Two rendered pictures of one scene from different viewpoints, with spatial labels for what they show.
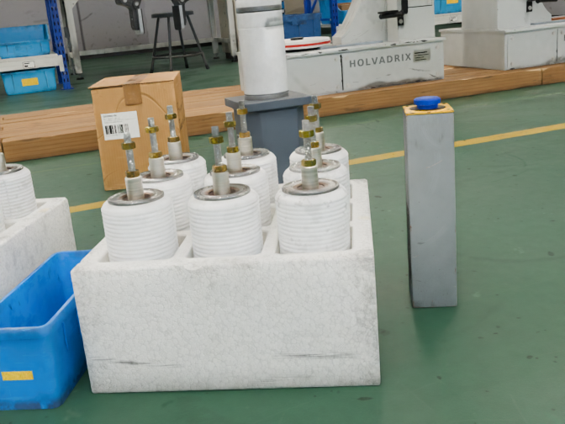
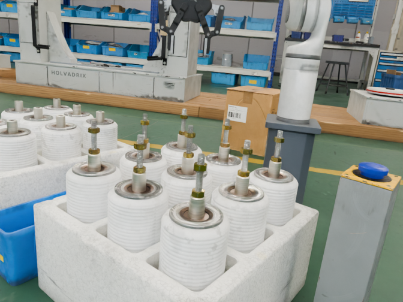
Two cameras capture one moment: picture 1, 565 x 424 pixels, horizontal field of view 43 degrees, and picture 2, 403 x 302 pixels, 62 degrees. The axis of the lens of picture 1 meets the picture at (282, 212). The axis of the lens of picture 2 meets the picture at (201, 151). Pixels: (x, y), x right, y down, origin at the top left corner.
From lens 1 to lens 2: 0.60 m
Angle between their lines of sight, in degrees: 29
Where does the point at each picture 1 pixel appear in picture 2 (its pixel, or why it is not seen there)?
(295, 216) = (163, 237)
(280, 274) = (132, 282)
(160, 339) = (66, 278)
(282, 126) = (291, 144)
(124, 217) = (69, 181)
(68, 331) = not seen: hidden behind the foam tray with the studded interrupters
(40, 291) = not seen: hidden behind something
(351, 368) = not seen: outside the picture
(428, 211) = (339, 272)
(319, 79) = (394, 117)
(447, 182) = (366, 255)
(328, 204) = (189, 241)
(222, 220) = (117, 213)
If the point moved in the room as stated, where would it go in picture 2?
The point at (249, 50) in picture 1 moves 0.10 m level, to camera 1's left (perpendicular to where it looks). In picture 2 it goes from (284, 84) to (250, 79)
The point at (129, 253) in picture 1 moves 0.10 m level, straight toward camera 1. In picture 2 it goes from (69, 208) to (23, 235)
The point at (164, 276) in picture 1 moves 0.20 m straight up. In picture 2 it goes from (71, 236) to (67, 114)
